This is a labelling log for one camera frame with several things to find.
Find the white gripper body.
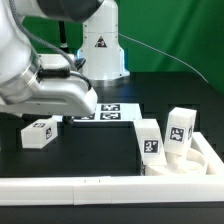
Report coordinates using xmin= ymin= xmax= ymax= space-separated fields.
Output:
xmin=0 ymin=78 xmax=98 ymax=117

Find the white round stool seat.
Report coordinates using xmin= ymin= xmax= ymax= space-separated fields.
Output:
xmin=141 ymin=148 xmax=208 ymax=176

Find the white L-shaped fence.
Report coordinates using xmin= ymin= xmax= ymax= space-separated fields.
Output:
xmin=0 ymin=132 xmax=224 ymax=206

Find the black vertical pole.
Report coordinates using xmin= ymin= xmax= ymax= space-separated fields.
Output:
xmin=59 ymin=21 xmax=69 ymax=53

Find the white marker sheet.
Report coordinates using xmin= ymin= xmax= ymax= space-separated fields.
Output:
xmin=51 ymin=102 xmax=144 ymax=124

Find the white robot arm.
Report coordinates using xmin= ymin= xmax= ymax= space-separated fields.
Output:
xmin=0 ymin=0 xmax=130 ymax=117

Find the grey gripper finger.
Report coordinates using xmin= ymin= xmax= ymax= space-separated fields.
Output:
xmin=62 ymin=116 xmax=74 ymax=125

